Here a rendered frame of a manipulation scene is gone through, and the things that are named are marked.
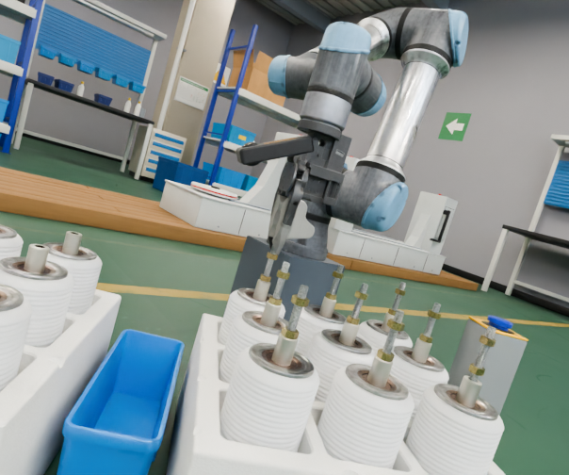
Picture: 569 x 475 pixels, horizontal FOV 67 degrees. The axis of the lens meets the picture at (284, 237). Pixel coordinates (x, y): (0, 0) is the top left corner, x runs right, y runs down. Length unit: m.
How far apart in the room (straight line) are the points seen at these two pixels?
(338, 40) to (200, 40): 6.36
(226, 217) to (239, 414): 2.14
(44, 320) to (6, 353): 0.11
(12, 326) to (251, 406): 0.24
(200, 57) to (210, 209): 4.70
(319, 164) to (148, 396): 0.51
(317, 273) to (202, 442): 0.61
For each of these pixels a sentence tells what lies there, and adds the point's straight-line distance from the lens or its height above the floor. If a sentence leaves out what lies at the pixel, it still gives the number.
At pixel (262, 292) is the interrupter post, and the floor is 0.26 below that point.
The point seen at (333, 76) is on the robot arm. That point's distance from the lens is 0.69.
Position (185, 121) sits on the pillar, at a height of 0.97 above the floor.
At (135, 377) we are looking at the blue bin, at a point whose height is 0.04.
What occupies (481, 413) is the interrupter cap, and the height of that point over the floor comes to 0.25.
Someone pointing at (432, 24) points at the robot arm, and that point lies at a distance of 1.12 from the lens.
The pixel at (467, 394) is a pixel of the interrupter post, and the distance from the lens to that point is 0.59.
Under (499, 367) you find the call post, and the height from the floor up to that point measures 0.26.
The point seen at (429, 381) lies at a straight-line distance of 0.66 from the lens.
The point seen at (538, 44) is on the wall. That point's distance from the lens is 6.83.
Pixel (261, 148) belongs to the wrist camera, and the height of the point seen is 0.48.
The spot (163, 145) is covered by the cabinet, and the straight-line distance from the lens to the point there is 5.92.
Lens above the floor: 0.44
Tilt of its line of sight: 6 degrees down
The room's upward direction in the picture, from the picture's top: 17 degrees clockwise
